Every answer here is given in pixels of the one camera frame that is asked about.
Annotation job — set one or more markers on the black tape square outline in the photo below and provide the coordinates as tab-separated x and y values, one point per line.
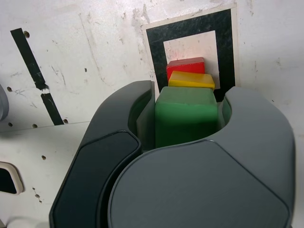
154	47

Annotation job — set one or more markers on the black tape strip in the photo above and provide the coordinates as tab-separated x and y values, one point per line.
26	54

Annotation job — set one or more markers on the white framed table opening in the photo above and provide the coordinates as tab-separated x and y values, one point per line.
8	179

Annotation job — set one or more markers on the red cube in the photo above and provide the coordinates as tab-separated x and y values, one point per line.
185	67

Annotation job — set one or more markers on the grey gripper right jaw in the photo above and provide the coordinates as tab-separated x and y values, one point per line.
202	190

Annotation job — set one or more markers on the yellow cube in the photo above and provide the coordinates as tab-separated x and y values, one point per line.
190	80

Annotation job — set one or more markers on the green cube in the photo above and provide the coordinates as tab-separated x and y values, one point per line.
185	116

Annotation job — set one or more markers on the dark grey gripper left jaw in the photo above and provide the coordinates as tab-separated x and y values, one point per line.
99	154

